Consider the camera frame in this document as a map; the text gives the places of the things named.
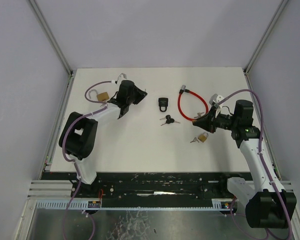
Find silver cable lock keys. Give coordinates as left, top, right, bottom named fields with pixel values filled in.
left=193, top=112, right=206, bottom=119

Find small brass padlock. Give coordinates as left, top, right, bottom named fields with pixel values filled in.
left=190, top=132, right=209, bottom=143

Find large brass padlock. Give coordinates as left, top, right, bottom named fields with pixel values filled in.
left=88, top=89, right=110, bottom=102

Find black Kaijing padlock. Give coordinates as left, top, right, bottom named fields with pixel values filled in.
left=158, top=97, right=169, bottom=113

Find black-headed key bunch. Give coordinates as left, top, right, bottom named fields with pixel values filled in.
left=160, top=114, right=180, bottom=126

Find red cable lock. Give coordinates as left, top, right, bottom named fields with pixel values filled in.
left=177, top=84, right=209, bottom=122

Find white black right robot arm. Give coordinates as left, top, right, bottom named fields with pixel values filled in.
left=192, top=99, right=297, bottom=229

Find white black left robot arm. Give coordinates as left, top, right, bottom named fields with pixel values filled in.
left=58, top=79, right=148, bottom=185

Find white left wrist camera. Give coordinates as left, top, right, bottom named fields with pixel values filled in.
left=116, top=73, right=127, bottom=85

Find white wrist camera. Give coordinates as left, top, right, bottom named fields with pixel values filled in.
left=116, top=73, right=127, bottom=85
left=209, top=93, right=224, bottom=117

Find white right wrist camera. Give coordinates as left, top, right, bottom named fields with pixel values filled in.
left=209, top=93, right=224, bottom=117

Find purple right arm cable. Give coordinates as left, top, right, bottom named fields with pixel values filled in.
left=216, top=89, right=293, bottom=240

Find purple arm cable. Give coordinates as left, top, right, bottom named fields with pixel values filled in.
left=216, top=89, right=293, bottom=240
left=61, top=79, right=118, bottom=240

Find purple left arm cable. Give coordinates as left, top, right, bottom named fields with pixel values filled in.
left=61, top=79, right=118, bottom=240

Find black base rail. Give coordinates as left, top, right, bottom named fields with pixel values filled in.
left=39, top=171, right=248, bottom=201

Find white slotted cable duct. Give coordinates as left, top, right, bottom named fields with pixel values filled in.
left=36, top=196, right=232, bottom=211

